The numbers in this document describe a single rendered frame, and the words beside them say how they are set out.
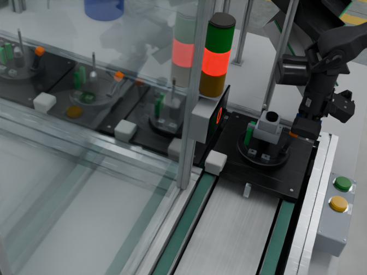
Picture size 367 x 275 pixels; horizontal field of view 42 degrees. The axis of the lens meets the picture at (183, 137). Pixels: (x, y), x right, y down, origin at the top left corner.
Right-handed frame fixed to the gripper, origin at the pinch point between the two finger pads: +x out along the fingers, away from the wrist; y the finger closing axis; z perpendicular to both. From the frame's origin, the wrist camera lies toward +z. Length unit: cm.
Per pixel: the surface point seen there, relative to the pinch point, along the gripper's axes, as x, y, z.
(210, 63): -24.5, -21.5, -20.1
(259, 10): 110, 261, -60
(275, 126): 1.3, -2.3, -6.8
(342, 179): 12.3, -0.9, 12.5
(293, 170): 12.4, -3.3, 0.6
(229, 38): -29.8, -20.3, -17.7
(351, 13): 110, 297, 10
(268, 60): 23, 59, -19
